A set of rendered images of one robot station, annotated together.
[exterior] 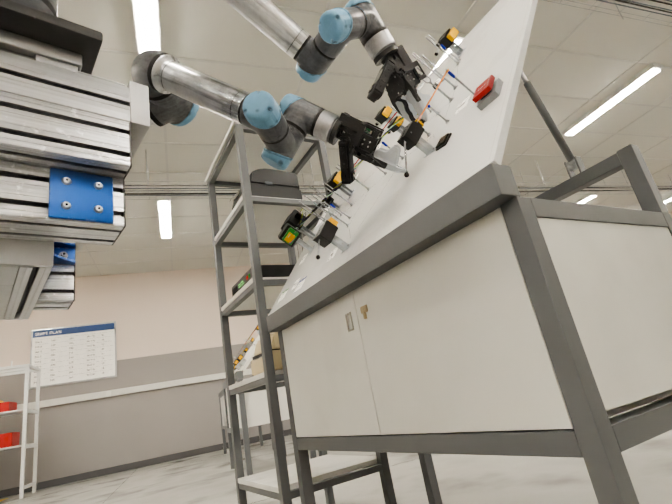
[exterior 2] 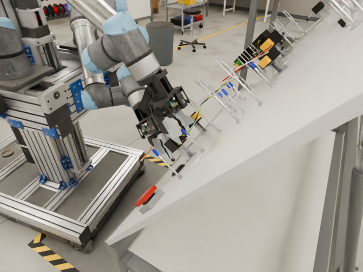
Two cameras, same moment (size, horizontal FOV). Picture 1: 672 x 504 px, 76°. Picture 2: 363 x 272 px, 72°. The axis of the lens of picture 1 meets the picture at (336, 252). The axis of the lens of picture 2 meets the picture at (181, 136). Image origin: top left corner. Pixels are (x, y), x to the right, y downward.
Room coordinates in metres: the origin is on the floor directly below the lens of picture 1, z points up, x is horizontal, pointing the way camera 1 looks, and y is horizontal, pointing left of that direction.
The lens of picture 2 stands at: (0.73, -0.81, 1.61)
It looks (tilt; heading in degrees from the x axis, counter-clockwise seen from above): 37 degrees down; 63
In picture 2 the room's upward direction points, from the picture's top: straight up
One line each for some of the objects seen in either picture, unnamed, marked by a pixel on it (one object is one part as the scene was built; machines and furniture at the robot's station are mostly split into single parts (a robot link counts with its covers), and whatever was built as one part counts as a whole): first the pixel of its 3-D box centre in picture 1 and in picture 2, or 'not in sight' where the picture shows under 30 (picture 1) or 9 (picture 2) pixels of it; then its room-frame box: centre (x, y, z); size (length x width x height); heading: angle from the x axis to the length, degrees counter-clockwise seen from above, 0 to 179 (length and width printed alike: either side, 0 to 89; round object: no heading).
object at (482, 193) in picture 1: (345, 279); (196, 148); (1.22, -0.01, 0.83); 1.18 x 0.06 x 0.06; 32
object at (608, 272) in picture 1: (446, 347); (253, 206); (1.39, -0.28, 0.60); 1.17 x 0.58 x 0.40; 32
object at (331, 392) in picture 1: (323, 372); not in sight; (1.46, 0.12, 0.60); 0.55 x 0.02 x 0.39; 32
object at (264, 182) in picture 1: (265, 195); not in sight; (2.00, 0.30, 1.56); 0.30 x 0.23 x 0.19; 124
